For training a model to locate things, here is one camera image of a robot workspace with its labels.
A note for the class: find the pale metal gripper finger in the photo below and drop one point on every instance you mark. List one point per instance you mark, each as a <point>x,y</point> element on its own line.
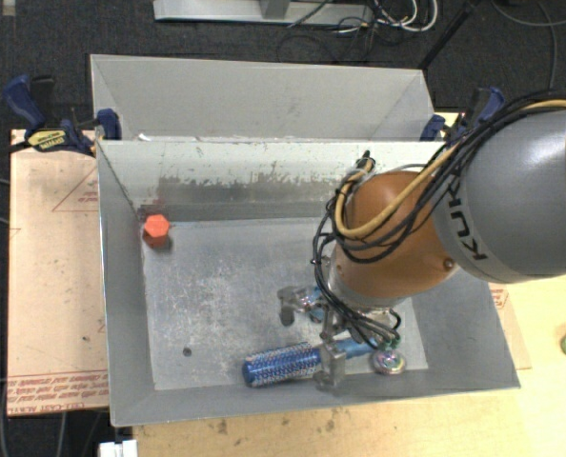
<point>331,364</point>
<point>289,303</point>

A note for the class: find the shiny round metal disc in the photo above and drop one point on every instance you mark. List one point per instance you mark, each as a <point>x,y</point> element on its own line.
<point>388,363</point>

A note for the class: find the blue hairbrush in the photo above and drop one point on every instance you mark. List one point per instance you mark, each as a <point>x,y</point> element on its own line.
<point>283,363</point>

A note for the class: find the grey metal bin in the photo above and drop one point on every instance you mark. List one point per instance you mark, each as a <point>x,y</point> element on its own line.
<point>226,298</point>

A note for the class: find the orange hexagonal block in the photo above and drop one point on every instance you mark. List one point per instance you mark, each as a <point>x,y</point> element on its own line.
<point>156,229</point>

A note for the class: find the brown cardboard board red print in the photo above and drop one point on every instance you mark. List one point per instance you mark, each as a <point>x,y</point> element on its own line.
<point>54,274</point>

